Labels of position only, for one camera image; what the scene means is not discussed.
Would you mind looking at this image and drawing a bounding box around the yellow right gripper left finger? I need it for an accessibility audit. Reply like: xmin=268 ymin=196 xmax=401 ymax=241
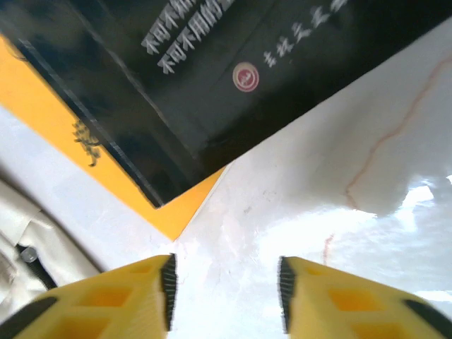
xmin=0 ymin=253 xmax=177 ymax=339

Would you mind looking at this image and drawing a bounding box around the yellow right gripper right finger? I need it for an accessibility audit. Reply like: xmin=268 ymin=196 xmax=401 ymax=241
xmin=277 ymin=256 xmax=452 ymax=339

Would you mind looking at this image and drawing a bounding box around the beige canvas backpack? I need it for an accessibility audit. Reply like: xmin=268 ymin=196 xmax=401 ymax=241
xmin=0 ymin=169 xmax=107 ymax=311

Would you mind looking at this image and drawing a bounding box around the yellow book with man drawing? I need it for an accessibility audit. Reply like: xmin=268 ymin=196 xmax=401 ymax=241
xmin=0 ymin=33 xmax=227 ymax=242

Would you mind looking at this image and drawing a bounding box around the black book white title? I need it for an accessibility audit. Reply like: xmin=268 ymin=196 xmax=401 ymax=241
xmin=0 ymin=0 xmax=452 ymax=209

